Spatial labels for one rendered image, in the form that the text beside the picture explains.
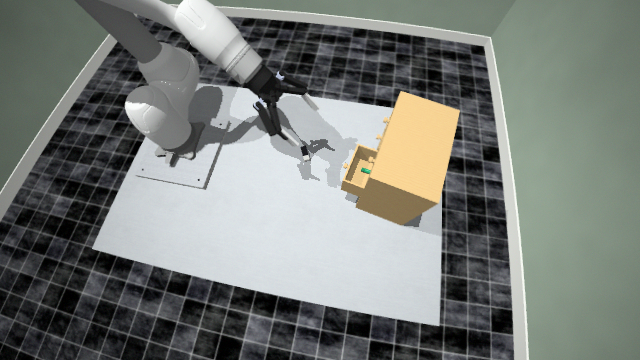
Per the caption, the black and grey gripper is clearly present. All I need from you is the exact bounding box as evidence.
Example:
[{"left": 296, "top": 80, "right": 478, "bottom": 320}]
[{"left": 245, "top": 65, "right": 320, "bottom": 147}]

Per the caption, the tan chest of drawers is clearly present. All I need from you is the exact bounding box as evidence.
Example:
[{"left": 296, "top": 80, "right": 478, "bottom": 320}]
[{"left": 355, "top": 91, "right": 460, "bottom": 226}]

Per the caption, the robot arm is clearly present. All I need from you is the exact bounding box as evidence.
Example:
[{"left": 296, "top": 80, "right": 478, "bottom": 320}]
[{"left": 75, "top": 0, "right": 263, "bottom": 166}]

